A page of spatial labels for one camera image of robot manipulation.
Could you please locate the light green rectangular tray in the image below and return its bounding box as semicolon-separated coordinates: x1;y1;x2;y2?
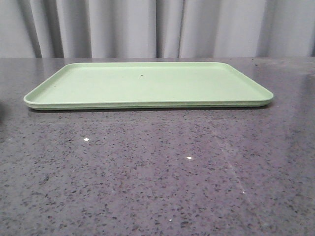
24;62;274;110

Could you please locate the grey pleated curtain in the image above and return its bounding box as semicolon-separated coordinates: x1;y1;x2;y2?
0;0;315;59

